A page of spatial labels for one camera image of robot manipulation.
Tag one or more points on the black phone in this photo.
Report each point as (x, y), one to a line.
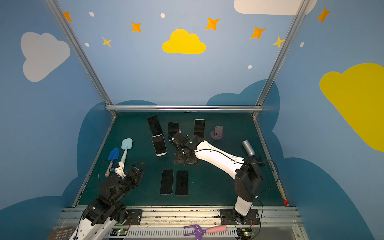
(173, 128)
(154, 124)
(182, 180)

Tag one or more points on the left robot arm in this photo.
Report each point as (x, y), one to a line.
(103, 213)

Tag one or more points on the small black phone stand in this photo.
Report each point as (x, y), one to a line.
(185, 159)

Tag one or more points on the black folding phone stand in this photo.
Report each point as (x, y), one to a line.
(153, 129)

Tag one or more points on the white framed phone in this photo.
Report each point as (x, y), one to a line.
(159, 145)

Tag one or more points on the purple phone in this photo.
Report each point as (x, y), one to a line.
(167, 180)

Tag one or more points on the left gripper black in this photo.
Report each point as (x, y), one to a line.
(133, 174)

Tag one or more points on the light blue toy shovel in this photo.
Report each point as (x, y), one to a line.
(126, 145)

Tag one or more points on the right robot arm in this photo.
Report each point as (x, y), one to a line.
(246, 173)

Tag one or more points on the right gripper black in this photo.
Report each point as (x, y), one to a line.
(180, 142)

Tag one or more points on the purple round phone stand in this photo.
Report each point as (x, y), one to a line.
(217, 133)

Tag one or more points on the aluminium frame rail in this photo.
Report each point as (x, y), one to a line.
(156, 108)

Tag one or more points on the silver screwdriver tool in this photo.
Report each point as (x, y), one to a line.
(251, 153)

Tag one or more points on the phone on wooden stand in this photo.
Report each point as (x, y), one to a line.
(199, 128)

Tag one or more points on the purple pink toy fork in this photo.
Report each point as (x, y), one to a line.
(199, 232)

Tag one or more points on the brown perforated toy spatula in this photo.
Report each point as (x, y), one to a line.
(62, 233)

